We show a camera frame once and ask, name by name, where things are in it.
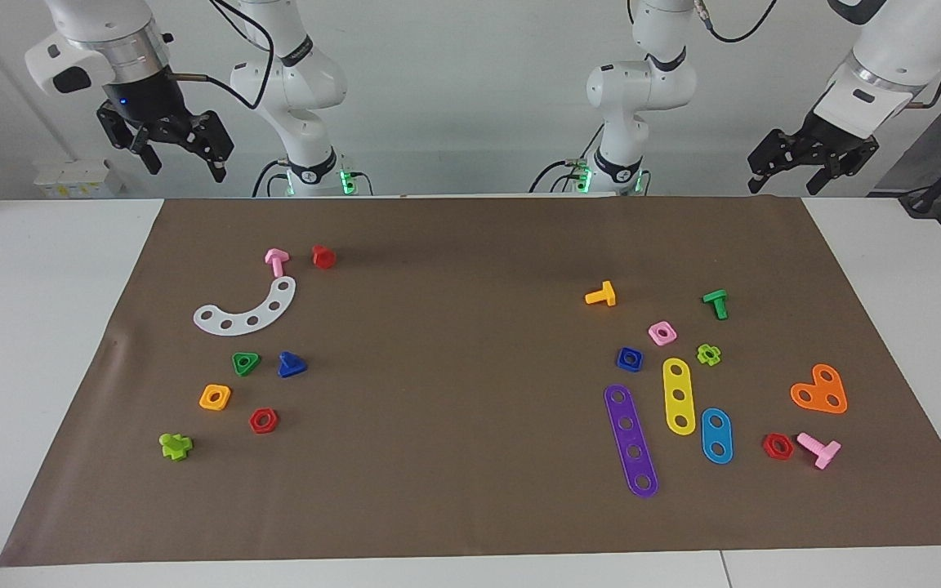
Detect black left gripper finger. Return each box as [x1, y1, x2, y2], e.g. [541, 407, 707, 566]
[805, 149, 865, 196]
[747, 128, 816, 195]

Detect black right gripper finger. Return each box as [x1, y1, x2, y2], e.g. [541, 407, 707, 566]
[175, 109, 235, 184]
[96, 101, 163, 176]

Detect white box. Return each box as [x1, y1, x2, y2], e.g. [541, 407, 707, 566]
[33, 158, 125, 198]

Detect dark grey partition panel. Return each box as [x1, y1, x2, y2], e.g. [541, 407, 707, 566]
[869, 61, 941, 198]

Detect white curved five-hole plate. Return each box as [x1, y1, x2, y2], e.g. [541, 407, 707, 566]
[194, 276, 297, 336]

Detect orange three-hole angled plate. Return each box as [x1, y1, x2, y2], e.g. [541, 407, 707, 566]
[790, 363, 849, 415]

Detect yellow three-hole plastic strip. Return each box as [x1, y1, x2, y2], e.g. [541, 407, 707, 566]
[662, 358, 697, 436]

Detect blue two-hole plastic strip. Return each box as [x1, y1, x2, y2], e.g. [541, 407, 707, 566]
[701, 408, 734, 465]

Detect purple four-hole plastic strip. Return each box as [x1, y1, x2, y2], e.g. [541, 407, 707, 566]
[604, 384, 659, 498]

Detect brown paper table mat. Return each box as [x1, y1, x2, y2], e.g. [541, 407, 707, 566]
[0, 196, 941, 567]

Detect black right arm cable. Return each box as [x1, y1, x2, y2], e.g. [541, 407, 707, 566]
[168, 0, 275, 111]

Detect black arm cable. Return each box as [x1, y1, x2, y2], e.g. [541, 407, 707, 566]
[693, 0, 941, 109]
[168, 0, 275, 111]

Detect black base cable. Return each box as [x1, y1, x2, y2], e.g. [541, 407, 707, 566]
[530, 159, 594, 194]
[254, 158, 292, 198]

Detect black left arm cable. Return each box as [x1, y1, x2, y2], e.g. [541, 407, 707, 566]
[693, 0, 941, 109]

